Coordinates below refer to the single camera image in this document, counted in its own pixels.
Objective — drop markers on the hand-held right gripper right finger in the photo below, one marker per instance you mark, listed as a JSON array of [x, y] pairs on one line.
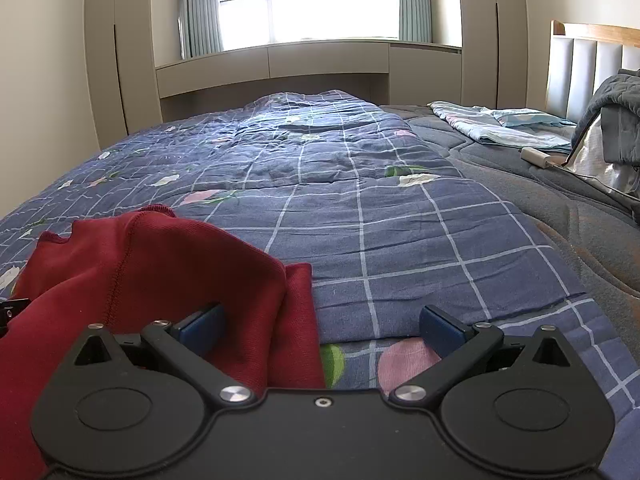
[[442, 332]]

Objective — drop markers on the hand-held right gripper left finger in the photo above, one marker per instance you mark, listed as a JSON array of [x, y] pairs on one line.
[[200, 330]]

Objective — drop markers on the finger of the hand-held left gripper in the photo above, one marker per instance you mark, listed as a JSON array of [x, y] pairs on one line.
[[12, 312]]

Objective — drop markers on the red garment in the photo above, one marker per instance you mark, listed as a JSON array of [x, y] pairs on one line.
[[150, 265]]

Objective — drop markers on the blue checked floral quilt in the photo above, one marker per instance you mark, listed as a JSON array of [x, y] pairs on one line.
[[375, 210]]

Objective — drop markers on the grey quilted mattress pad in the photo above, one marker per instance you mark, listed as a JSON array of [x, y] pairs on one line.
[[550, 200]]

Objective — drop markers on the white charger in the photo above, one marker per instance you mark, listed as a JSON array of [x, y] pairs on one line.
[[537, 156]]

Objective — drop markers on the pale floral folded sheet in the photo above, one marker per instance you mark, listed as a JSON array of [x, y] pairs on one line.
[[475, 127]]

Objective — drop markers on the silver shiny cloth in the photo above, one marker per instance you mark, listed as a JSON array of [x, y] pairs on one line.
[[600, 170]]

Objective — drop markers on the light blue cloth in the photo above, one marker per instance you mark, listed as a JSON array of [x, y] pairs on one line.
[[535, 119]]

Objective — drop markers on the beige window bench cabinet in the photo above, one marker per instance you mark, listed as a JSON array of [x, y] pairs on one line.
[[280, 70]]

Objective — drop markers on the beige wardrobe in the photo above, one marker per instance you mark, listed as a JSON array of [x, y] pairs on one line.
[[492, 35], [130, 60]]

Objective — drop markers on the grey quilted blanket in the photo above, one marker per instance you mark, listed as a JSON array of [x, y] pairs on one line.
[[617, 110]]

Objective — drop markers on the padded grey wooden headboard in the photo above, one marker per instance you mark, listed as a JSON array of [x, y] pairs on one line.
[[582, 65]]

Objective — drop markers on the teal curtain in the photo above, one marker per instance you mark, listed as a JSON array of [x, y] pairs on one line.
[[200, 10], [415, 0]]

